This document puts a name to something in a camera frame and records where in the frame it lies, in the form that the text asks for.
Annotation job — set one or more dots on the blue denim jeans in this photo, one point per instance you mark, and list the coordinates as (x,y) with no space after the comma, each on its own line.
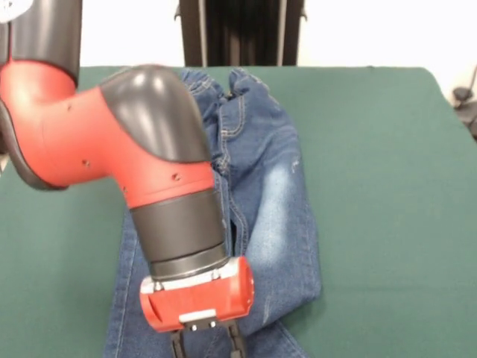
(268,186)

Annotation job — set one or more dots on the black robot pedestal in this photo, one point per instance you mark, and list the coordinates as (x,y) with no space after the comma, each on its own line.
(242,33)

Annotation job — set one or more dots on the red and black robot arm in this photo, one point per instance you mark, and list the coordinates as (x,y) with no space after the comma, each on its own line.
(112,141)

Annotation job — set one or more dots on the dark green table cloth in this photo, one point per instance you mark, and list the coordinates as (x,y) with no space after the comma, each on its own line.
(372,223)

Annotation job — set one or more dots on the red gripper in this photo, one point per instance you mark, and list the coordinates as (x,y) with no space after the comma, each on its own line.
(201,298)

